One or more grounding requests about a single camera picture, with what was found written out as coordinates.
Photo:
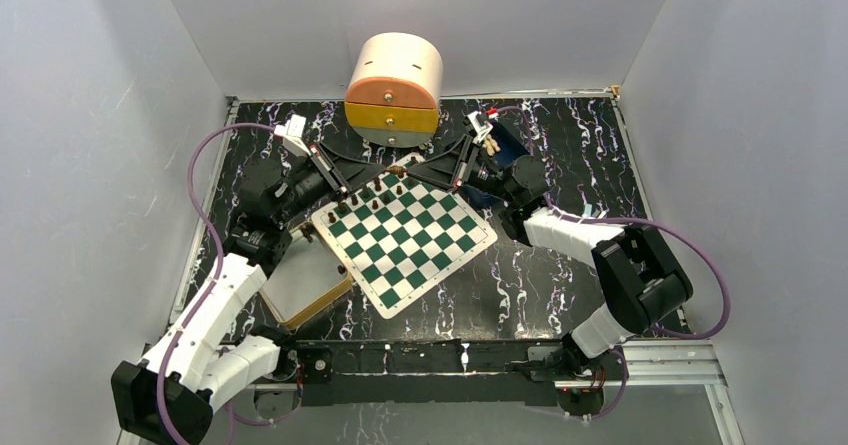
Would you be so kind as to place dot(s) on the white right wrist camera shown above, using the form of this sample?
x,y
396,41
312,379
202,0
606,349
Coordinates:
x,y
479,127

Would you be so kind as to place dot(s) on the pile of light chess pieces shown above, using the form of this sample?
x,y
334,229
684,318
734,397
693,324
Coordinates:
x,y
490,146

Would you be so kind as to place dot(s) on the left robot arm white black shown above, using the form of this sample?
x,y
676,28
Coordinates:
x,y
212,296

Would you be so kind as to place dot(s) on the gold metal tin tray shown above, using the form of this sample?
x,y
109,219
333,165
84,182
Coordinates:
x,y
305,282

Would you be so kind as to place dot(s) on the green white chess board mat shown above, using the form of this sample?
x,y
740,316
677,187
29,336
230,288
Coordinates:
x,y
408,246

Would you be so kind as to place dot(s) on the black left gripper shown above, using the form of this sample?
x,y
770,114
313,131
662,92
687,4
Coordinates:
x,y
340,174

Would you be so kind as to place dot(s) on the dark brown pawn piece top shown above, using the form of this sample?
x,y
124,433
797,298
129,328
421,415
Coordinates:
x,y
307,231

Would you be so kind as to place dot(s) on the blue square tray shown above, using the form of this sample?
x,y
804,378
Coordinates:
x,y
507,144

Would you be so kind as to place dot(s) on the round wooden drawer cabinet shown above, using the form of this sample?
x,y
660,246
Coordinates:
x,y
394,94

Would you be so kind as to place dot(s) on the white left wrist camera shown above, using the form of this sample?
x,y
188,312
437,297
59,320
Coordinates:
x,y
291,135

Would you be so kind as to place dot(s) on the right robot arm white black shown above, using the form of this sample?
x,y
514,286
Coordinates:
x,y
640,278

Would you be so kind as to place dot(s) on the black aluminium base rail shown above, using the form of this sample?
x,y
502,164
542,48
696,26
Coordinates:
x,y
531,373

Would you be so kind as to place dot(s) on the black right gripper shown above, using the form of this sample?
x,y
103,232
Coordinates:
x,y
451,169

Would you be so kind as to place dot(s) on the dark brown bishop piece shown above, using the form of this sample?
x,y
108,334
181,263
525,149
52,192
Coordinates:
x,y
397,170

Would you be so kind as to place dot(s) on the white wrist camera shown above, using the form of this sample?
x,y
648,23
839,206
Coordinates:
x,y
291,135
479,127

